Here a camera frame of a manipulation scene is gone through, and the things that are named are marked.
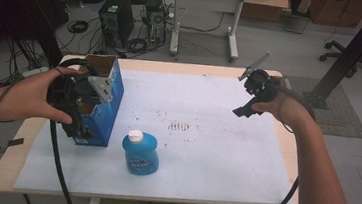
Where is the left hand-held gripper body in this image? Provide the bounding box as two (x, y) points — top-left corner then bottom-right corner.
(42, 54), (117, 143)

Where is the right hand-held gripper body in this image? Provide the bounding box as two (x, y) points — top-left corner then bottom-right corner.
(234, 47), (284, 108)

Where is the blue cardboard box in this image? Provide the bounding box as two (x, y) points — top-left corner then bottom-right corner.
(60, 50), (129, 150)

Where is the blue bottle with white cap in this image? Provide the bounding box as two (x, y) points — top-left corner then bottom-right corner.
(119, 128), (163, 178)

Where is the person's right hand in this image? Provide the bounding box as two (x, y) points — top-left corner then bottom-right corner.
(248, 73), (310, 129)

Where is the person's left hand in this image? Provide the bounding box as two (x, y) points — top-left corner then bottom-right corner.
(1, 60), (85, 130)

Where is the white power strip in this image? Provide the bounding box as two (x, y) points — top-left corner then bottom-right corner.
(20, 64), (51, 81)

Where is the white table mat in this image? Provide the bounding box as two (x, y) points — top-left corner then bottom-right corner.
(13, 57), (305, 204)

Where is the black tape strip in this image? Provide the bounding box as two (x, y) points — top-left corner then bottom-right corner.
(0, 135), (26, 156)

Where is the brown cardboard box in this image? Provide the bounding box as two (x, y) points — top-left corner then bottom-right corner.
(239, 0), (291, 26)

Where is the grey floor mat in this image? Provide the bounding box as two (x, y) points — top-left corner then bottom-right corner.
(279, 74), (362, 139)

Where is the black computer tower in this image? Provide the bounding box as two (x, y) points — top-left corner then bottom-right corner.
(94, 0), (138, 50)

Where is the black office chair base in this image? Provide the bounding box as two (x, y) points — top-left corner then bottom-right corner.
(317, 38), (362, 80)

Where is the white desk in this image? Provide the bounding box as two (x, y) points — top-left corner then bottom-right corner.
(150, 0), (272, 67)

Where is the wooden cabinet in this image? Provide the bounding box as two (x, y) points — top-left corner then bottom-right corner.
(306, 0), (362, 30)

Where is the open computer tower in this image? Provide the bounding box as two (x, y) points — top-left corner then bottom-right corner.
(142, 0), (171, 45)

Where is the thick black left gripper cable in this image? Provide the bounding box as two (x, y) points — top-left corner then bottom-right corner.
(41, 119), (88, 204)

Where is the thick black gripper cable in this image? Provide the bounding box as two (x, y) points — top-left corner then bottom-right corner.
(41, 119), (88, 204)
(254, 81), (320, 204)

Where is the bundle of black floor cables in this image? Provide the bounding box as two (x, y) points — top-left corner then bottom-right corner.
(0, 34), (58, 104)

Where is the small black cable coil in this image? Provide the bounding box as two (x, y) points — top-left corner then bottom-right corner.
(66, 18), (90, 36)

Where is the thick black right gripper cable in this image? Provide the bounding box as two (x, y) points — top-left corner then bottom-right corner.
(254, 81), (320, 204)

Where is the black metal post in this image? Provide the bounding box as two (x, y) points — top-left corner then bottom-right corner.
(301, 0), (362, 114)

